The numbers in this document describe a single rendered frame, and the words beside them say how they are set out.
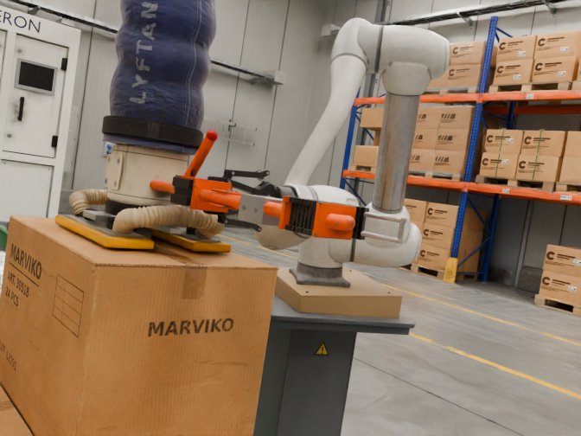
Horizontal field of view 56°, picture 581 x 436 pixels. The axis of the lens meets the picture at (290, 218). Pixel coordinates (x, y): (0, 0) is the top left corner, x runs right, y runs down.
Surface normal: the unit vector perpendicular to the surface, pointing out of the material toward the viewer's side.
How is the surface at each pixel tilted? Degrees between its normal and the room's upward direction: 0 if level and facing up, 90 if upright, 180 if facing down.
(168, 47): 70
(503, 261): 90
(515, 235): 90
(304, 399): 90
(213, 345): 90
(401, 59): 123
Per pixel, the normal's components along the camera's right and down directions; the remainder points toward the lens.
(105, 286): 0.64, 0.14
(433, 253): -0.75, -0.13
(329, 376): 0.34, 0.11
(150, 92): 0.08, -0.20
